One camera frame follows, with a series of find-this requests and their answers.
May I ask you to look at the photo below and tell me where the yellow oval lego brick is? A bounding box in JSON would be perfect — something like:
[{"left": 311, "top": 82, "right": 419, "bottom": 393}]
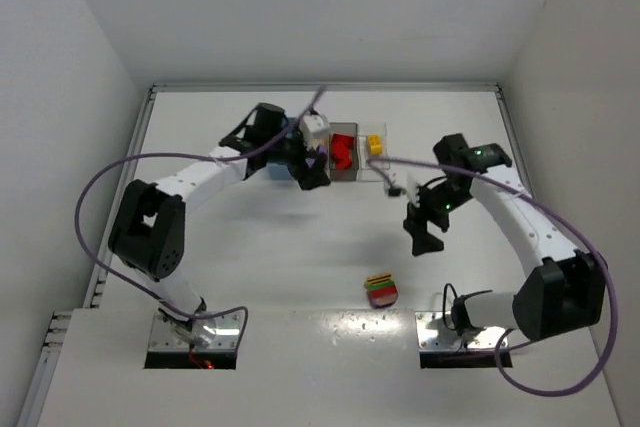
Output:
[{"left": 366, "top": 134, "right": 384, "bottom": 156}]

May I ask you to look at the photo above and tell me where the purple cable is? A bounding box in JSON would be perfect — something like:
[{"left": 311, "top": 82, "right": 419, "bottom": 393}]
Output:
[
  {"left": 73, "top": 86, "right": 329, "bottom": 348},
  {"left": 367, "top": 156, "right": 620, "bottom": 397}
]

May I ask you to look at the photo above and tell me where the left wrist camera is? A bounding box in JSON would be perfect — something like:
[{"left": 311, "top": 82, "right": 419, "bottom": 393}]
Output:
[{"left": 298, "top": 114, "right": 330, "bottom": 148}]

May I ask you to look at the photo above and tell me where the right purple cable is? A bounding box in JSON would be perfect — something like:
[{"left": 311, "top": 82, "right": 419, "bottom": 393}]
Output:
[{"left": 367, "top": 156, "right": 620, "bottom": 397}]

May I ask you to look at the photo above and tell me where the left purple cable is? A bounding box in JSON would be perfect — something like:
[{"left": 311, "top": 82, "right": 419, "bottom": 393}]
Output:
[{"left": 73, "top": 86, "right": 329, "bottom": 348}]

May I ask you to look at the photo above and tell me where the clear container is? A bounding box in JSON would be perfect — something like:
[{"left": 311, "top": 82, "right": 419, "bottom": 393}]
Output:
[{"left": 356, "top": 123, "right": 387, "bottom": 182}]

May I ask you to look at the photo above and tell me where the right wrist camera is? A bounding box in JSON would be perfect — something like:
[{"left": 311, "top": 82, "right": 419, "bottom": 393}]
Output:
[{"left": 385, "top": 173, "right": 420, "bottom": 207}]

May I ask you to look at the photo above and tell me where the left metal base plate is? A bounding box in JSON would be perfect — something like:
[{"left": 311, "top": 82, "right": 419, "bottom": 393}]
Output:
[{"left": 148, "top": 312, "right": 243, "bottom": 354}]

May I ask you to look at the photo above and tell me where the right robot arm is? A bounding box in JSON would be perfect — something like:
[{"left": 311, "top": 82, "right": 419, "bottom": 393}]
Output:
[{"left": 403, "top": 134, "right": 605, "bottom": 341}]

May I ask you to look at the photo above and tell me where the red arched lego brick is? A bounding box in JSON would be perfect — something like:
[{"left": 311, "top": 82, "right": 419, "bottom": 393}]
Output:
[{"left": 331, "top": 134, "right": 355, "bottom": 151}]

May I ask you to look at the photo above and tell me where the grey translucent container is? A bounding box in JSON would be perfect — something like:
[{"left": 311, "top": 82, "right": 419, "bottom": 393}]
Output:
[{"left": 329, "top": 122, "right": 359, "bottom": 182}]

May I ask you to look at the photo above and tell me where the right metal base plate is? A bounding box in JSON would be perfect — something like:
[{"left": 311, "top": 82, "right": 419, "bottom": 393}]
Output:
[{"left": 415, "top": 311, "right": 505, "bottom": 354}]

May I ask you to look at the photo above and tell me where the metal base plate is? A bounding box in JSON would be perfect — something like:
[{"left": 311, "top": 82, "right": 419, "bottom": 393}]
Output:
[
  {"left": 415, "top": 311, "right": 505, "bottom": 354},
  {"left": 148, "top": 312, "right": 243, "bottom": 354}
]

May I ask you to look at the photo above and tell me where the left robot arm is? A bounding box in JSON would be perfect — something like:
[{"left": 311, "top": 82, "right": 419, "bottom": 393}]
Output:
[{"left": 108, "top": 103, "right": 330, "bottom": 330}]

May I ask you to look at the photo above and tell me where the striped lego block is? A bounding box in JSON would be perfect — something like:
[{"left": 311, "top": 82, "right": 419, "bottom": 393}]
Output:
[{"left": 364, "top": 273, "right": 399, "bottom": 309}]

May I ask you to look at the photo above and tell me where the blue container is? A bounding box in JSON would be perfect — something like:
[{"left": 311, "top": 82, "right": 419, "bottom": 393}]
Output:
[{"left": 266, "top": 163, "right": 293, "bottom": 181}]

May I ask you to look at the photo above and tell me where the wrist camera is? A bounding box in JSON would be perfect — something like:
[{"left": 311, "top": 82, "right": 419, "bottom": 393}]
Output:
[
  {"left": 385, "top": 173, "right": 420, "bottom": 207},
  {"left": 298, "top": 114, "right": 330, "bottom": 148}
]

